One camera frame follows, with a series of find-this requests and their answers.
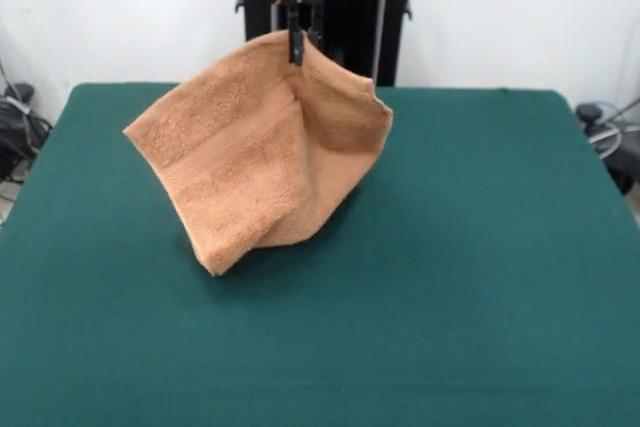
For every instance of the tan terry towel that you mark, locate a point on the tan terry towel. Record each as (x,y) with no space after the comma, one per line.
(225,157)

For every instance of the dark green table cloth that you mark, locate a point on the dark green table cloth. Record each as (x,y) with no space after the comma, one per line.
(150,347)

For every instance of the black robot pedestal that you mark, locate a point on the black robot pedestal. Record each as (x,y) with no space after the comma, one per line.
(400,47)

